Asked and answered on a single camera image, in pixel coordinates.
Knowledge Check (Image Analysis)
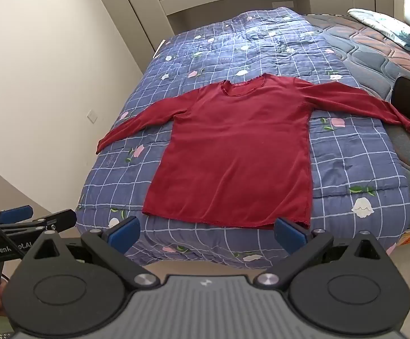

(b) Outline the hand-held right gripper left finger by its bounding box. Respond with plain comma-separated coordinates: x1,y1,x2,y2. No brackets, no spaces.
28,216,161,290

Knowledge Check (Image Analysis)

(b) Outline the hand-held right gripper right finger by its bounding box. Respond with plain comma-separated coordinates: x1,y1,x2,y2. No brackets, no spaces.
254,217,391,290

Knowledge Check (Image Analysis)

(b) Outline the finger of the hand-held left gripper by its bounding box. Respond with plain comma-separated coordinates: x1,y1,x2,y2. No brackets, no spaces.
0,205,34,225
0,209,77,235

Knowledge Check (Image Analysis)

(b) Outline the red long-sleeve shirt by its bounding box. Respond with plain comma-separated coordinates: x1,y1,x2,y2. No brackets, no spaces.
96,73,410,229

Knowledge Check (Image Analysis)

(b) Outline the person's left hand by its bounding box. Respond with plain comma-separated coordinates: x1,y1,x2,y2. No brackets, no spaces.
0,278,12,312

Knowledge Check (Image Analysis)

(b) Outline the blue checked floral quilt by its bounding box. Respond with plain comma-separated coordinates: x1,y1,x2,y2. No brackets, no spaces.
75,6,410,269

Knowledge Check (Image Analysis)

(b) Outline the grey quilted mattress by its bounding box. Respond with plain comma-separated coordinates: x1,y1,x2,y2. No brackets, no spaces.
304,13,410,216

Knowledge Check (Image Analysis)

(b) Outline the light folded blanket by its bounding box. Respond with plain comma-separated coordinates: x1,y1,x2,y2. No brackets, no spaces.
347,8,410,57

